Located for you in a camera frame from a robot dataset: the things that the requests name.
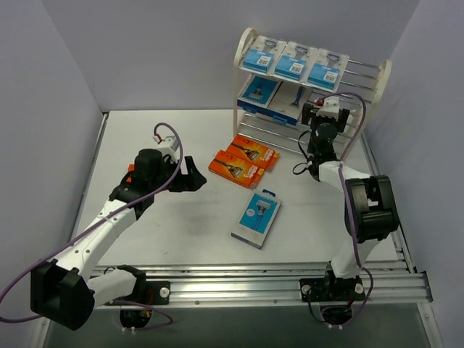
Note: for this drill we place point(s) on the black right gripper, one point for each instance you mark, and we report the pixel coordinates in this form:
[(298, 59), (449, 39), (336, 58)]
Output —
[(307, 113)]

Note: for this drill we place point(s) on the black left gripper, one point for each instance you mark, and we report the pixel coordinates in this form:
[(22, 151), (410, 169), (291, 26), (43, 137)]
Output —
[(180, 177)]

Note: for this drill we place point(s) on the grey Harry's box blue razor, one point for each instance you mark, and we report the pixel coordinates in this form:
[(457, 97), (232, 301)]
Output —
[(288, 101)]

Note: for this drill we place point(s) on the white Gillette Skinguard razor pack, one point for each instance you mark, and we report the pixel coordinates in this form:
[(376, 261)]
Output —
[(327, 70)]

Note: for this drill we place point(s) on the clear Gillette blister pack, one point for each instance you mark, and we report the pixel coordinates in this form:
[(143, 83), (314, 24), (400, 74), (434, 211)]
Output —
[(262, 54), (294, 61)]

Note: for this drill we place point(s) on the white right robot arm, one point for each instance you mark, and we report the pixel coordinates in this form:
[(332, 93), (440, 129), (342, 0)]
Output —
[(370, 211)]

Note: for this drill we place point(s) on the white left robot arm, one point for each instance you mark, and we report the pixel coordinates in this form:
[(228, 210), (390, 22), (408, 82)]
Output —
[(62, 288)]

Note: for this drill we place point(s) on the cream metal-rod shelf rack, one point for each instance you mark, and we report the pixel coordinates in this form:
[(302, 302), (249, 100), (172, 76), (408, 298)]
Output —
[(360, 91)]

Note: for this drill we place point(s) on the orange Gillette Fusion5 box middle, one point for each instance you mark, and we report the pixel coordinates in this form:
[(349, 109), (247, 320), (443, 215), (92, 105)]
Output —
[(237, 170)]

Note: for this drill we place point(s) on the orange gillette fusion5 box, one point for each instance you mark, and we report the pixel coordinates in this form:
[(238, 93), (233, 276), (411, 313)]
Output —
[(237, 170), (131, 168), (257, 153)]

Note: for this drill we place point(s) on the orange Gillette Fusion5 box left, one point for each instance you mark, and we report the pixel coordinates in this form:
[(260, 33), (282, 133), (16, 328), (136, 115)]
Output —
[(131, 168)]

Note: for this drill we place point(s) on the orange Gillette Fusion5 box right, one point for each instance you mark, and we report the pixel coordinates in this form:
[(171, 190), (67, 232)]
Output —
[(257, 153)]

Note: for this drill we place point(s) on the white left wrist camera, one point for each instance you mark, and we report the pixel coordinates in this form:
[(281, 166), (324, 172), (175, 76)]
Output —
[(168, 147)]

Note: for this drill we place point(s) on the aluminium mounting rail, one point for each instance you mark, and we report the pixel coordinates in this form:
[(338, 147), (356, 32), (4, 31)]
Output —
[(282, 284)]

